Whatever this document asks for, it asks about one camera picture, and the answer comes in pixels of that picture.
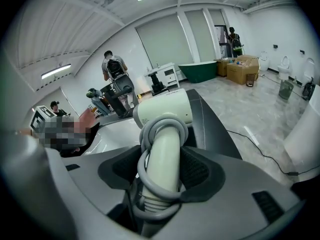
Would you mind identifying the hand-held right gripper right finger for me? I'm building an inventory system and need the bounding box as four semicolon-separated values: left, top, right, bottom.
159;146;308;240

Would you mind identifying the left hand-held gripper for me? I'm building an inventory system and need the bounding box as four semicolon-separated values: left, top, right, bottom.
29;105;58;135

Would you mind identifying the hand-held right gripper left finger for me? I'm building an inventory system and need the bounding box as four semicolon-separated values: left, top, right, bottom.
61;144;146;216

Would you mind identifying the cream white hair dryer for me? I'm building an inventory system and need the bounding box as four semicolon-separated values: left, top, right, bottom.
131;88;194;238

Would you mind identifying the person's left forearm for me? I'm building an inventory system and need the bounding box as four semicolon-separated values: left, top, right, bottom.
13;127;35;137

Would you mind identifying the white sink basin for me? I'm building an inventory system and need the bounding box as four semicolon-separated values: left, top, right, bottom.
83;117;143;158

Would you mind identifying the pink towel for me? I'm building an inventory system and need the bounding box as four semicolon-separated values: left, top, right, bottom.
78;107;96;129

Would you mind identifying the black angular machine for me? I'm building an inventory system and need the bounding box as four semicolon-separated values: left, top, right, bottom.
99;76;136;119

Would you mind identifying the white rounded fixture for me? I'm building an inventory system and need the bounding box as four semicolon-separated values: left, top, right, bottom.
283;83;320;175

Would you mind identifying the green mesh bin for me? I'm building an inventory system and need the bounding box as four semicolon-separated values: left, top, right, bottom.
278;79;295;101

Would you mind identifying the large cardboard box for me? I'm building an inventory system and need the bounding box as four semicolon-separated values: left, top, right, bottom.
226;54;261;86

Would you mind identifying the white vanity cabinet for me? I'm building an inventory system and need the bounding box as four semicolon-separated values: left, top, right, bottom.
144;62;181;89

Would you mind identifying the small cardboard box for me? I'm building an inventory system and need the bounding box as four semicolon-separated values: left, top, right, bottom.
215;57;236;78

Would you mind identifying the green bathtub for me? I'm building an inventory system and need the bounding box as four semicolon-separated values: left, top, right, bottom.
177;60;218;84

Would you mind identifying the white toilet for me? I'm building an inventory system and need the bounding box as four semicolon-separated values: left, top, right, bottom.
303;57;316;85
258;50;270;72
277;55;291;80

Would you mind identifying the wide grey roller blind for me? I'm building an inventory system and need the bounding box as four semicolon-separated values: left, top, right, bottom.
135;13;195;72

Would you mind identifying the dark glass door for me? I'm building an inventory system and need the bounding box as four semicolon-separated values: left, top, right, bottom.
214;23;233;60

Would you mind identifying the narrow grey roller blind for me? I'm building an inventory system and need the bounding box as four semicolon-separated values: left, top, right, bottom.
184;8;216;63

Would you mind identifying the short grey roller blind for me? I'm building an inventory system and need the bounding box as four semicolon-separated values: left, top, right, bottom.
208;8;227;26

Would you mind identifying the black power cable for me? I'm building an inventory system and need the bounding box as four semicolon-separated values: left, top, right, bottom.
225;129;320;178

